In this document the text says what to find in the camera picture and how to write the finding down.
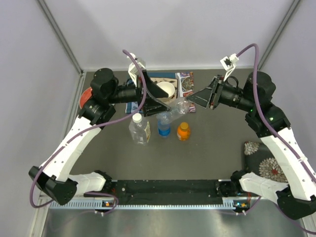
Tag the blue label water bottle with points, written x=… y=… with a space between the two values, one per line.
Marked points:
x=164 y=127

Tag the orange juice bottle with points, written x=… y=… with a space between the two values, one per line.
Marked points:
x=183 y=131

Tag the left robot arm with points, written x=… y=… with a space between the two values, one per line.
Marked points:
x=53 y=176

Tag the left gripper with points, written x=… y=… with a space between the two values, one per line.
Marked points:
x=151 y=107

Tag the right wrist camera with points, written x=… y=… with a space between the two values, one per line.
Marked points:
x=229 y=63

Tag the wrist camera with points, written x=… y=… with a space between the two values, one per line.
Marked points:
x=132 y=70
x=229 y=63

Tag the clear bottle white cap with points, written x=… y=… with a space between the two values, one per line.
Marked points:
x=139 y=129

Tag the grey slotted cable duct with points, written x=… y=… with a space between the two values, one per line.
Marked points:
x=226 y=204

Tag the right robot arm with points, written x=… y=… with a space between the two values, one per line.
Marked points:
x=296 y=198

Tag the white ceramic bowl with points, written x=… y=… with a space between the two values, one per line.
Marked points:
x=167 y=87

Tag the clear plastic bottle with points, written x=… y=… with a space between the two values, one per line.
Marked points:
x=179 y=107

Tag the red and teal plate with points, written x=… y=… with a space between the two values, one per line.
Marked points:
x=86 y=95

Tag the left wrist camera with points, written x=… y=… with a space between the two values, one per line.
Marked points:
x=132 y=70

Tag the blue patterned placemat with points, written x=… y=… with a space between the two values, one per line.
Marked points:
x=183 y=83

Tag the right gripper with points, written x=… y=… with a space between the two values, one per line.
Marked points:
x=208 y=96

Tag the black floral square plate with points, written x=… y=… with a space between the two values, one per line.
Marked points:
x=259 y=160

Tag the square floral beige plate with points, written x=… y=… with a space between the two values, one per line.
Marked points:
x=174 y=82

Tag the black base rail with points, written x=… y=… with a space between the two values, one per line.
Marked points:
x=169 y=192

